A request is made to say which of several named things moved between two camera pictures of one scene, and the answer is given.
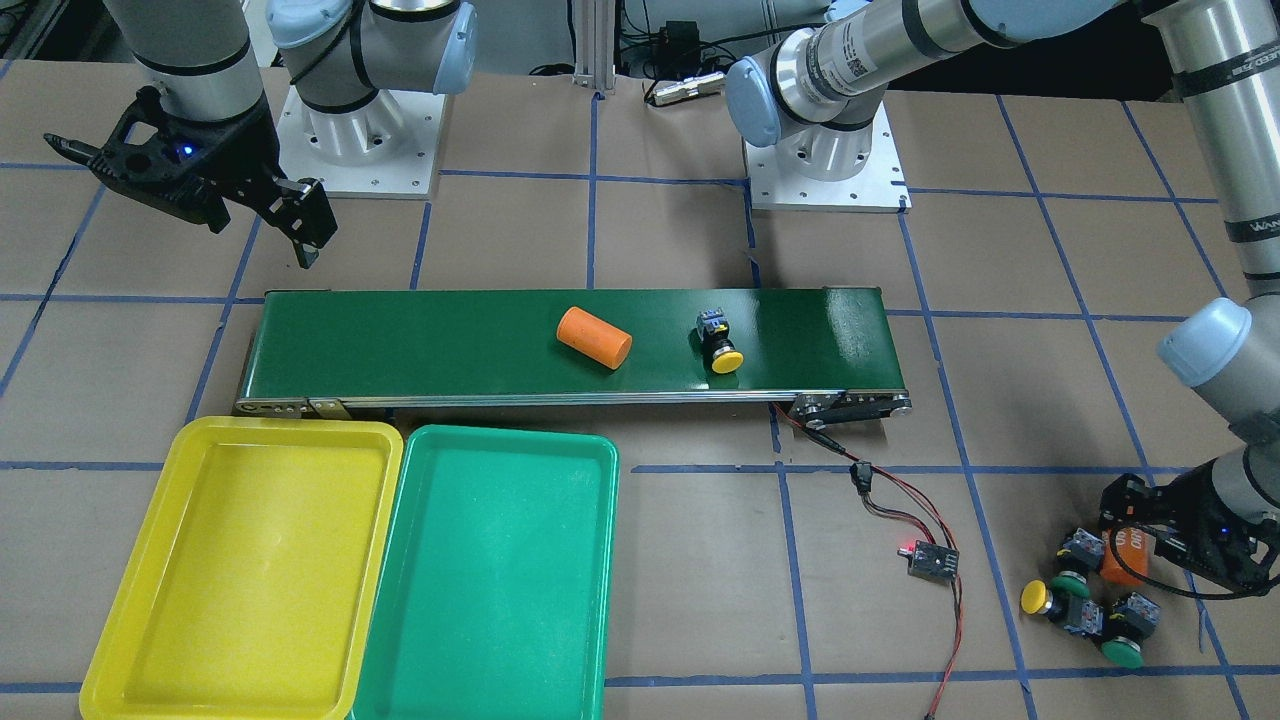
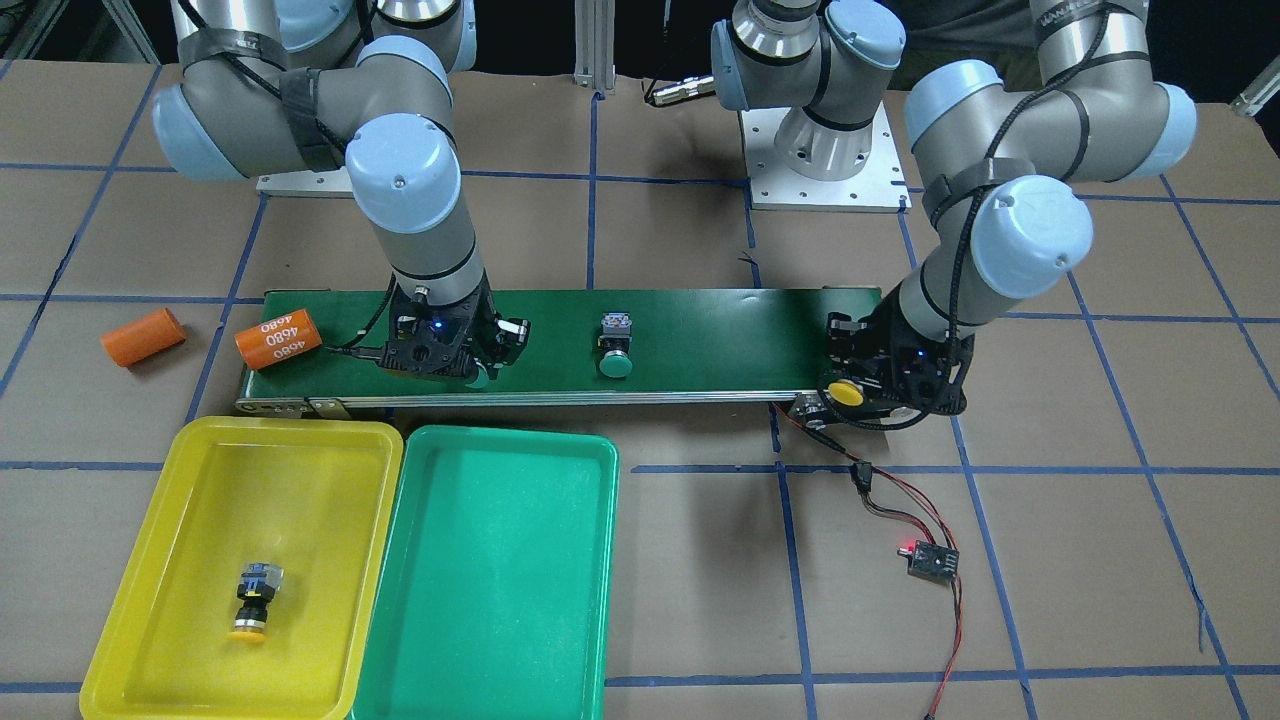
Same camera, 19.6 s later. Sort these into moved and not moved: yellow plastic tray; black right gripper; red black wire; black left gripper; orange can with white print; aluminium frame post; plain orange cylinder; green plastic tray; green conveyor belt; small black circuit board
Moved: orange can with white print; black left gripper; black right gripper; plain orange cylinder
Not moved: small black circuit board; aluminium frame post; yellow plastic tray; green conveyor belt; red black wire; green plastic tray
